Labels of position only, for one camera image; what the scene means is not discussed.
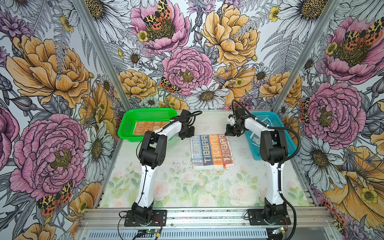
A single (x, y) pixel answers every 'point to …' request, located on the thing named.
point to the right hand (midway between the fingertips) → (226, 136)
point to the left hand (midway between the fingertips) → (190, 138)
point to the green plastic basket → (129, 117)
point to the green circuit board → (151, 230)
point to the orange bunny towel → (141, 127)
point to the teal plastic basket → (274, 121)
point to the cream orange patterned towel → (211, 151)
